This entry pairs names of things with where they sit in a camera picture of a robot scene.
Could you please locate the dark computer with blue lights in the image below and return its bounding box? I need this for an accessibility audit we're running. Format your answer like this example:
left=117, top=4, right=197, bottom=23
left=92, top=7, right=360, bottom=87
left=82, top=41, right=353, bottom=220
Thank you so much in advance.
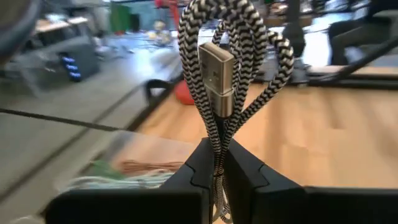
left=40, top=37, right=101, bottom=84

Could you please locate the clear plastic bin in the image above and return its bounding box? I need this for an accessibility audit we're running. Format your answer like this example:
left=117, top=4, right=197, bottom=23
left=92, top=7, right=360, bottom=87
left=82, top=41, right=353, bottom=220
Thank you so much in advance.
left=55, top=130, right=195, bottom=194

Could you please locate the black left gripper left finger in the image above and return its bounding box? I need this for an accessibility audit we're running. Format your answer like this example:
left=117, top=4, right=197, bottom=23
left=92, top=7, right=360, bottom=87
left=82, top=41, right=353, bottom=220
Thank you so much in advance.
left=45, top=138, right=215, bottom=224

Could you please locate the grey zigzag braided USB cable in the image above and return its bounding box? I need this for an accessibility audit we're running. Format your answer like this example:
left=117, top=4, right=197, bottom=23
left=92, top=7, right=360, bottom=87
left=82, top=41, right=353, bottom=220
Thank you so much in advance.
left=177, top=0, right=295, bottom=224

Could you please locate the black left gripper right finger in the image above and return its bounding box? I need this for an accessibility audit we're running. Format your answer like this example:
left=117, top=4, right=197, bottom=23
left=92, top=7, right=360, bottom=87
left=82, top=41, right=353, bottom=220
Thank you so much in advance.
left=225, top=138, right=398, bottom=224

